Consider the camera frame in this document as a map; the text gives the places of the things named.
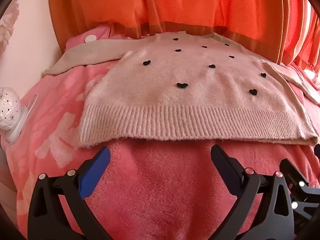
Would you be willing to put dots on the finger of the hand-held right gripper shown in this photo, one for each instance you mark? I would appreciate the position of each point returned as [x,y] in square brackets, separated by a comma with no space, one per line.
[293,176]

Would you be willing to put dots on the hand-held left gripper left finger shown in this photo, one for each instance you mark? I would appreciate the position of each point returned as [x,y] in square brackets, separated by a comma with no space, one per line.
[95,172]

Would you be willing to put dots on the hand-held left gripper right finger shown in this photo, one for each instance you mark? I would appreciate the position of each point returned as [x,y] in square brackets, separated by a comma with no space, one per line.
[225,166]

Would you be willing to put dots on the pale pink heart-dotted sweater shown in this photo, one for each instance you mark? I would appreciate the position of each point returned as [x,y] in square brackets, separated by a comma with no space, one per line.
[190,100]

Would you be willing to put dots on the pink fleece patterned blanket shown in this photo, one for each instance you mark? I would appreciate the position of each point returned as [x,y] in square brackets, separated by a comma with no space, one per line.
[160,185]

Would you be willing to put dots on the white star-patterned globe lamp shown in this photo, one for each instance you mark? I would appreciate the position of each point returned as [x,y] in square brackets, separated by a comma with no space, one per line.
[8,107]

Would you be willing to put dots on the pink cushion with white dot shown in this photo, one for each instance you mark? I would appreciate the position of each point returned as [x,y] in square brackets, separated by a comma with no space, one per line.
[98,31]

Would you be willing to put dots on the orange curtain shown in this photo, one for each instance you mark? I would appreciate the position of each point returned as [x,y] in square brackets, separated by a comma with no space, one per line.
[190,2]

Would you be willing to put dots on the white fluffy decoration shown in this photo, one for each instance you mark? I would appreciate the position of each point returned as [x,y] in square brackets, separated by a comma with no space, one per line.
[8,27]

